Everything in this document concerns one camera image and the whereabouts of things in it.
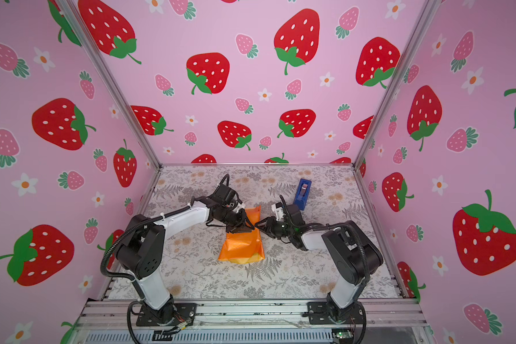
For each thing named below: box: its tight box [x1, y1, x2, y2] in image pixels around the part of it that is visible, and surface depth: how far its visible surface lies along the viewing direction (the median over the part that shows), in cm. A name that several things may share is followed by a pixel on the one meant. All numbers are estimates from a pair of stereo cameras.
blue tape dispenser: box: [293, 178, 313, 211], surface depth 104 cm
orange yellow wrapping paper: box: [217, 204, 266, 265], surface depth 86 cm
